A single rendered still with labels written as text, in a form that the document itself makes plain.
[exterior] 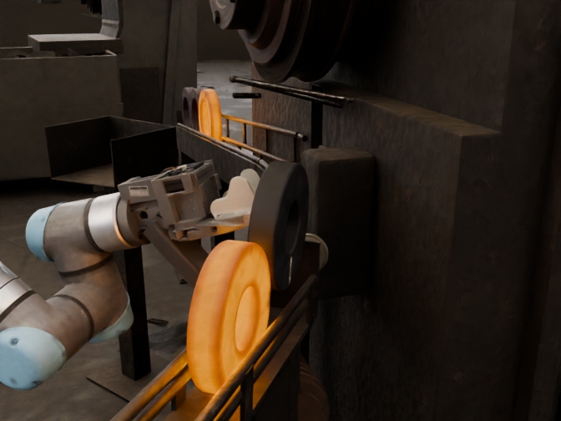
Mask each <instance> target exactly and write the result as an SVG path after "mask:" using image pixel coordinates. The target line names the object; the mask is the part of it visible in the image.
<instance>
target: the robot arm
mask: <svg viewBox="0 0 561 421"><path fill-rule="evenodd" d="M172 168H173V169H172ZM169 169H172V170H169ZM165 171H166V172H165ZM162 172H163V173H162ZM161 173H162V174H161ZM259 181H260V177H259V176H258V174H257V173H256V172H255V171H254V170H252V169H246V170H243V171H242V172H241V173H240V176H236V177H234V178H232V179H231V181H230V186H229V190H227V191H226V192H225V193H224V194H223V196H222V198H221V197H220V192H219V190H220V189H221V188H222V187H221V183H220V178H219V176H218V174H216V173H215V168H214V165H213V162H212V160H206V161H201V162H197V163H193V164H189V165H181V166H177V167H174V166H173V167H169V168H166V169H164V170H162V171H161V172H160V173H159V175H152V176H148V177H144V178H141V176H138V177H134V178H131V179H129V180H127V181H125V182H124V183H122V184H119V185H118V188H119V193H114V194H110V195H103V196H99V197H94V198H89V199H85V200H77V201H73V202H69V203H68V202H62V203H58V204H57V205H54V206H50V207H47V208H43V209H40V210H37V211H36V212H35V213H34V214H33V215H32V216H31V217H30V219H29V220H28V223H27V227H26V240H27V243H28V248H29V250H30V251H31V252H32V253H33V254H34V255H35V256H36V257H37V258H38V259H39V260H41V261H50V262H55V264H56V267H57V269H58V273H59V275H60V277H61V280H62V283H63V286H64V288H63V289H62V290H61V291H59V292H58V293H56V294H55V295H54V296H52V297H50V298H49V299H48V300H46V301H45V300H44V299H42V298H41V297H40V296H39V295H38V294H37V293H36V292H35V291H34V290H33V289H31V288H30V287H29V286H28V285H27V284H26V283H24V282H23V281H22V280H21V279H20V278H19V277H17V276H16V275H15V274H14V273H13V272H12V271H10V270H9V269H8V268H7V267H6V266H4V265H3V264H2V263H1V262H0V382H2V383H3V384H5V385H6V386H8V387H10V388H14V389H17V390H29V389H33V388H36V387H38V386H39V385H40V384H42V383H44V382H45V381H46V380H47V379H48V378H50V377H51V376H52V375H53V374H55V373H57V372H58V371H60V370H61V369H62V368H63V366H64V365H65V363H66V362H67V361H68V360H69V359H70V358H71V357H72V356H73V355H74V354H75V353H76V352H77V351H78V350H79V349H80V348H81V347H83V346H84V345H85V344H86V343H88V342H94V343H96V342H106V341H108V340H111V339H114V338H116V337H118V336H119V334H121V333H124V332H126V331H127V330H128V329H129V328H130V327H131V326H132V324H133V321H134V314H133V312H132V309H131V306H130V299H129V294H128V293H127V292H126V290H125V288H124V284H123V281H122V278H121V276H120V274H119V269H118V268H117V265H116V262H115V259H114V255H113V252H112V251H122V250H127V249H132V248H136V247H138V246H142V245H148V244H149V243H152V244H153V245H154V246H155V248H156V249H157V250H158V251H159V252H160V253H161V254H162V255H163V256H164V258H165V259H166V260H167V261H168V262H169V263H170V264H171V265H172V267H173V268H174V269H175V270H176V271H177V272H178V273H179V274H180V275H181V276H182V277H183V278H184V279H185V280H186V281H187V282H188V284H189V285H190V286H191V287H192V288H193V289H195V285H196V282H197V280H198V277H199V274H200V271H201V269H202V267H203V265H204V264H205V261H206V259H207V257H208V256H209V254H208V253H207V252H206V251H205V250H204V248H203V247H202V246H201V245H200V244H199V243H198V242H197V241H196V239H200V238H202V237H209V236H217V235H220V234H224V233H227V232H231V231H236V230H239V229H243V228H245V227H247V226H249V221H250V212H251V207H252V203H253V200H254V196H255V192H256V188H257V186H258V184H259Z"/></svg>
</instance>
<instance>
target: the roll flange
mask: <svg viewBox="0 0 561 421"><path fill-rule="evenodd" d="M391 4H392V0H348V4H347V7H346V14H345V17H344V20H343V24H342V26H341V31H340V33H339V36H338V39H337V40H336V44H335V47H334V48H333V50H332V52H331V55H330V57H329V58H328V59H327V60H326V62H325V64H324V65H323V66H322V67H321V69H320V70H319V71H317V72H316V73H315V74H313V75H311V76H307V77H296V78H297V79H299V80H300V81H303V82H315V81H317V80H319V79H321V78H323V77H324V76H325V75H326V74H327V73H328V72H329V71H330V70H331V68H332V67H333V65H334V64H335V62H341V61H353V60H356V59H358V58H360V57H361V56H363V55H364V54H365V53H366V52H367V51H368V50H369V49H370V47H371V46H372V45H373V44H374V43H375V41H376V39H377V37H378V35H379V33H380V32H381V30H382V27H383V25H384V23H385V21H386V19H387V14H388V12H389V9H390V6H391Z"/></svg>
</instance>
